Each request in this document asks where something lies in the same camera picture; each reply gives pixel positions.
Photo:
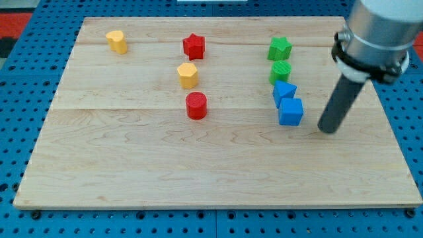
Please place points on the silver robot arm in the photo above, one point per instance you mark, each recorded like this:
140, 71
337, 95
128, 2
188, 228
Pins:
374, 41

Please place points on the red cylinder block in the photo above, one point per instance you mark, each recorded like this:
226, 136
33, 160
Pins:
196, 105

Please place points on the yellow hexagon block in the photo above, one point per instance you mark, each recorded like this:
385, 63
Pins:
188, 75

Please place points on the wooden board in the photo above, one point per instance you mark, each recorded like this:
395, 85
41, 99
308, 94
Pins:
117, 135

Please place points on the red star block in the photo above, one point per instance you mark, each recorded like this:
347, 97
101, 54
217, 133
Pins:
194, 46

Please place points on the blue triangle block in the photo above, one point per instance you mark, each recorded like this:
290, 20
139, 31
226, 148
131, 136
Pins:
283, 90

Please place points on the blue cube block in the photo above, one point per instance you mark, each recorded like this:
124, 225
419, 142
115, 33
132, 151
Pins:
290, 112

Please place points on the green cylinder block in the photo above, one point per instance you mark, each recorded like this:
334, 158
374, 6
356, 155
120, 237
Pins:
280, 71

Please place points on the green star block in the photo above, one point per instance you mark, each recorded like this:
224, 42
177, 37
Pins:
279, 49

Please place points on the yellow heart block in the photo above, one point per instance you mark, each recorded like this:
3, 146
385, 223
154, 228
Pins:
117, 42

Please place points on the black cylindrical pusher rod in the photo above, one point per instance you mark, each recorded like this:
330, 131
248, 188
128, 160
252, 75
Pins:
338, 105

